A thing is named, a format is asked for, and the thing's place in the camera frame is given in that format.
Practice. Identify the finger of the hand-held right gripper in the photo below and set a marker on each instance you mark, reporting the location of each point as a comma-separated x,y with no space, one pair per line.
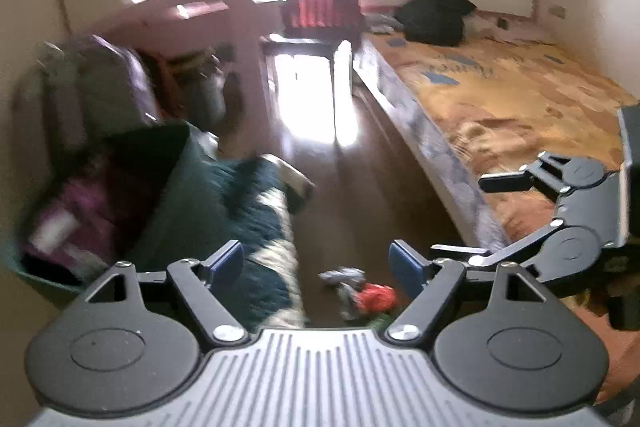
505,183
520,244

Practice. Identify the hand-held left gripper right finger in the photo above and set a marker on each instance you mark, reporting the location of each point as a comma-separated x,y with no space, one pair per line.
407,264

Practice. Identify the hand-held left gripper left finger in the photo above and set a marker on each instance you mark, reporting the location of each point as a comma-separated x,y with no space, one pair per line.
225,262

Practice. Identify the red plastic bag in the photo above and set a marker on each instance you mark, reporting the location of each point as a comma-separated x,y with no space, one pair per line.
377,297

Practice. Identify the dark green trash bin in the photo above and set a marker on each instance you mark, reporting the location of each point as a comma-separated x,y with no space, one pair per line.
185,207

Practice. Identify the purple chip bag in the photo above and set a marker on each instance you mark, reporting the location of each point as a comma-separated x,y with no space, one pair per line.
95,202

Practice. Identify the patchwork quilt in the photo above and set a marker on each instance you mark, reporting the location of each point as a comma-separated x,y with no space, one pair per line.
260,227

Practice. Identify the floral bed mattress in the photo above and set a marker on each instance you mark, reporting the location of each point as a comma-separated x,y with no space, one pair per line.
500,107

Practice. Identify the small bin under desk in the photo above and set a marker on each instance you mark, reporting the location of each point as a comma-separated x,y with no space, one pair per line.
212,92

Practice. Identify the black cloth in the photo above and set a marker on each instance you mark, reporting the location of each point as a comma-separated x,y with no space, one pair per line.
435,22

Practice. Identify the grey backpack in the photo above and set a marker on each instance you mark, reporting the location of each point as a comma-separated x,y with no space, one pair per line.
90,92

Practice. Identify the wooden chair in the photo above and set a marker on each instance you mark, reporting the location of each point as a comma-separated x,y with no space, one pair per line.
320,39

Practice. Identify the pink desk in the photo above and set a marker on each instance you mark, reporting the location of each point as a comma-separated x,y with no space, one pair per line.
200,12

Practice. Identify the wall socket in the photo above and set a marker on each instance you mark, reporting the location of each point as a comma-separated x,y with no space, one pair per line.
558,12

